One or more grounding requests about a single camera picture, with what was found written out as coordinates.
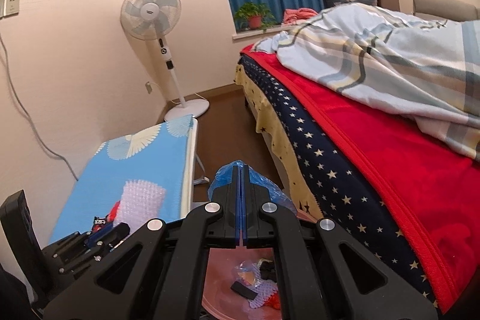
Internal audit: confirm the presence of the blue plastic wrapper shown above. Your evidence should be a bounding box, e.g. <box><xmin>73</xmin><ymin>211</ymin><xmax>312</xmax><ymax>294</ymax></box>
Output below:
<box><xmin>207</xmin><ymin>159</ymin><xmax>298</xmax><ymax>217</ymax></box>

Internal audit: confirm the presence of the blue patterned table cover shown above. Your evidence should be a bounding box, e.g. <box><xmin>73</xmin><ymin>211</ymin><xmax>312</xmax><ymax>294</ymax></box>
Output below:
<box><xmin>49</xmin><ymin>115</ymin><xmax>198</xmax><ymax>242</ymax></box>

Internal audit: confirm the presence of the potted green plant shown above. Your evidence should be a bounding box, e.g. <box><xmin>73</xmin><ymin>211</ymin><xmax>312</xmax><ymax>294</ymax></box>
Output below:
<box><xmin>233</xmin><ymin>1</ymin><xmax>277</xmax><ymax>30</ymax></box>

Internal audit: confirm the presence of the black red snack packet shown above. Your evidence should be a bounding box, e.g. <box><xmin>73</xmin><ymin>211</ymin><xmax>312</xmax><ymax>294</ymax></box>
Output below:
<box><xmin>91</xmin><ymin>216</ymin><xmax>108</xmax><ymax>233</ymax></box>

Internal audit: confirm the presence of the pink trash bin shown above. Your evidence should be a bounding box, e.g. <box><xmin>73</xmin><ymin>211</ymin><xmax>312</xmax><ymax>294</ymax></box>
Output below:
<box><xmin>200</xmin><ymin>206</ymin><xmax>320</xmax><ymax>320</ymax></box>

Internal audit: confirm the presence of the grey wall cable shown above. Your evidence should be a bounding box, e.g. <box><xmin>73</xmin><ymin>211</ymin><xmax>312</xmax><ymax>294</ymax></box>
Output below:
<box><xmin>0</xmin><ymin>31</ymin><xmax>80</xmax><ymax>181</ymax></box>

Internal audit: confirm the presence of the white foam net sleeve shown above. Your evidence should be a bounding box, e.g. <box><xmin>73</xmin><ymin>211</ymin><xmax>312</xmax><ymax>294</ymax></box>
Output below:
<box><xmin>113</xmin><ymin>179</ymin><xmax>167</xmax><ymax>232</ymax></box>

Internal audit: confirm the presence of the white wall outlet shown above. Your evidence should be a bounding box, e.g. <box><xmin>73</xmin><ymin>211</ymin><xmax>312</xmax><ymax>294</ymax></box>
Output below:
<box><xmin>145</xmin><ymin>82</ymin><xmax>152</xmax><ymax>94</ymax></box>

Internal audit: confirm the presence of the white standing fan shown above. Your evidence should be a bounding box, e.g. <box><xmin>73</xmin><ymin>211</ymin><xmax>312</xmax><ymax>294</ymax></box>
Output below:
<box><xmin>120</xmin><ymin>0</ymin><xmax>210</xmax><ymax>122</ymax></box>

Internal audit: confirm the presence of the plaid light quilt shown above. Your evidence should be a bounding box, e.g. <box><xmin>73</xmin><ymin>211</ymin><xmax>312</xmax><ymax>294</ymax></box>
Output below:
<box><xmin>252</xmin><ymin>3</ymin><xmax>479</xmax><ymax>160</ymax></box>

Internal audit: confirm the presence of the grey bed headboard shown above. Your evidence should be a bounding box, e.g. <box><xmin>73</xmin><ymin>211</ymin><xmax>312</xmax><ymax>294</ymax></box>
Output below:
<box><xmin>412</xmin><ymin>0</ymin><xmax>479</xmax><ymax>22</ymax></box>

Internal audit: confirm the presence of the yellow star bed sheet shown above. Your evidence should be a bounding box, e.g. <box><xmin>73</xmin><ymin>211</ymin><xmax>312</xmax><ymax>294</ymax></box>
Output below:
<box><xmin>234</xmin><ymin>65</ymin><xmax>323</xmax><ymax>219</ymax></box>

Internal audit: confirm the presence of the red blanket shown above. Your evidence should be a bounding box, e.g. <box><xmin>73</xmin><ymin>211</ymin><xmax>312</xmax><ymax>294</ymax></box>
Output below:
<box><xmin>240</xmin><ymin>48</ymin><xmax>479</xmax><ymax>319</ymax></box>

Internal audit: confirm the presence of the navy star blanket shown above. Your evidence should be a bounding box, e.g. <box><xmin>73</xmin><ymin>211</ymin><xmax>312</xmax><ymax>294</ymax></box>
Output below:
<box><xmin>238</xmin><ymin>54</ymin><xmax>439</xmax><ymax>309</ymax></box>

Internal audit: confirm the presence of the pink clothing pile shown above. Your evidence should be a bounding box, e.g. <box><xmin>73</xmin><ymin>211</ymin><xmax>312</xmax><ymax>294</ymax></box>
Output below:
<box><xmin>281</xmin><ymin>7</ymin><xmax>318</xmax><ymax>25</ymax></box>

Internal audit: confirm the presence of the clear plastic bag with toy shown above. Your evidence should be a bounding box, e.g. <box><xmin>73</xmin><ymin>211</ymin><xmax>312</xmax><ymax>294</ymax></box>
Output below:
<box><xmin>234</xmin><ymin>259</ymin><xmax>263</xmax><ymax>287</ymax></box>

